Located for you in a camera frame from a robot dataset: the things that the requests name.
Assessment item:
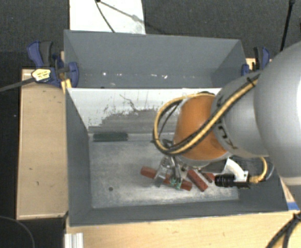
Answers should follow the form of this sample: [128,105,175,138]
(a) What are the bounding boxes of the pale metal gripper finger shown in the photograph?
[154,175,166,188]
[157,162,171,177]

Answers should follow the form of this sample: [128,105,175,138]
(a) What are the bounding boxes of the long red-brown block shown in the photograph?
[140,166,193,191]

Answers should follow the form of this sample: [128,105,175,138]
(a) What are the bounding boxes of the grey metal bin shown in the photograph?
[63,29,289,227]

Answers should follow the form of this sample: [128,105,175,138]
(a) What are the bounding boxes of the dark green flat block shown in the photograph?
[92,131,129,143]

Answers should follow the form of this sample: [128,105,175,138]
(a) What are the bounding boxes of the pale wood board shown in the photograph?
[16,68,70,221]

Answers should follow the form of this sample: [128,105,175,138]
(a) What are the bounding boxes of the black cylinder on white bracket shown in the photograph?
[214,157,251,190]

